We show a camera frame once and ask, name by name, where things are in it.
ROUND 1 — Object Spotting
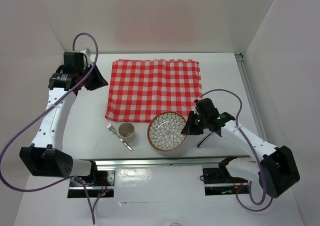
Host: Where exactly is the silver fork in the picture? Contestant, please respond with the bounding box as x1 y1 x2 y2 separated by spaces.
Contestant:
106 123 133 151

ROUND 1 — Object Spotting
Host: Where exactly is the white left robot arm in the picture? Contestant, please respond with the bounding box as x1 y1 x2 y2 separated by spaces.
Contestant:
19 48 108 185

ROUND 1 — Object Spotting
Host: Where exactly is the beige cup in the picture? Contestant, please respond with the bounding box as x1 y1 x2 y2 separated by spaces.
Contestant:
118 122 136 143

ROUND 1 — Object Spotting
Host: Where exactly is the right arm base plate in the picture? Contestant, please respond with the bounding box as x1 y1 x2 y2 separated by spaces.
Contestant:
199 168 249 196

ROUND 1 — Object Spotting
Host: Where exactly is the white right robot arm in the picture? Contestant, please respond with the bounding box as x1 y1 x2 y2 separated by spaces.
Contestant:
182 98 301 198

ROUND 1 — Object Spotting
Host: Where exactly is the floral patterned ceramic bowl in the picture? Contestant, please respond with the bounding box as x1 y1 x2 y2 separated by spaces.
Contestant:
147 111 187 152

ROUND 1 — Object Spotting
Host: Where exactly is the red white checkered cloth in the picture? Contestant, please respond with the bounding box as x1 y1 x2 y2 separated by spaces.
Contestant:
105 59 202 123

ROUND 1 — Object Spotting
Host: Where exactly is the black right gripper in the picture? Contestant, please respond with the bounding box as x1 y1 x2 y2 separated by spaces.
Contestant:
181 110 209 135

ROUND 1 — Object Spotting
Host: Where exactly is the aluminium frame rail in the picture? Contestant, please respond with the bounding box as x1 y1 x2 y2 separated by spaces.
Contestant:
38 52 275 168

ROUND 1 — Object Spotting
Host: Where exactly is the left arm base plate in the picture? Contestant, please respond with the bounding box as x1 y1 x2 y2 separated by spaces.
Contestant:
67 170 115 198

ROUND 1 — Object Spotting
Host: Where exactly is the silver table knife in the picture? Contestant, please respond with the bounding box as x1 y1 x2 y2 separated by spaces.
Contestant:
197 132 212 148

